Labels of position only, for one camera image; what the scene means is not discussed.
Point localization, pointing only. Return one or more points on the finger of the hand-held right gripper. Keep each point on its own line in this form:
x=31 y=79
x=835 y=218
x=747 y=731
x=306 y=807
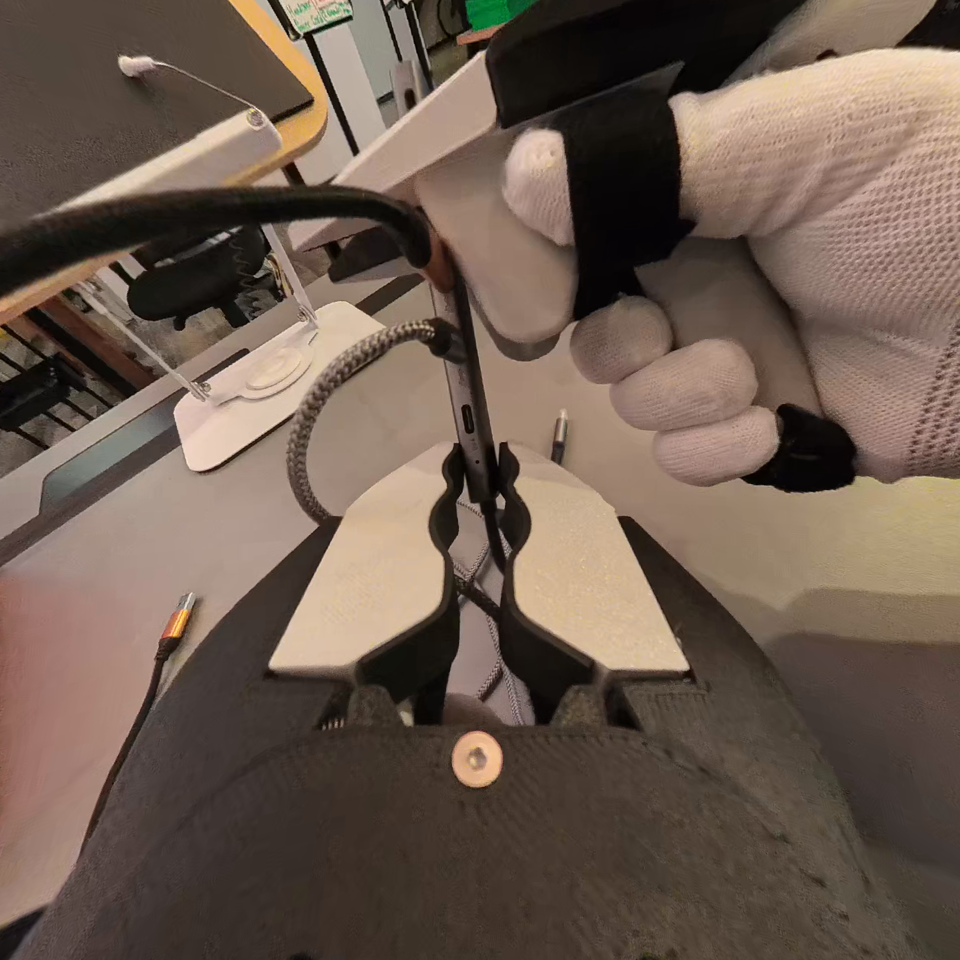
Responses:
x=405 y=150

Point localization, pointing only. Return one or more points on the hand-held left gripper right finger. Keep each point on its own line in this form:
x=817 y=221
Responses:
x=593 y=585

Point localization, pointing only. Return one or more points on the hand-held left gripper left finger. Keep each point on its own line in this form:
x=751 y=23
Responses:
x=368 y=585

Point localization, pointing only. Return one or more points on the grey usb hub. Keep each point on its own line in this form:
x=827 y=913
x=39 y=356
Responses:
x=468 y=390

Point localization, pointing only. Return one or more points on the person's right hand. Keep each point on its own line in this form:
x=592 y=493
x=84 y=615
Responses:
x=840 y=225

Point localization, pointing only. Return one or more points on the black office chair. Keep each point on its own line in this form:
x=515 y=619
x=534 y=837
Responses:
x=203 y=285

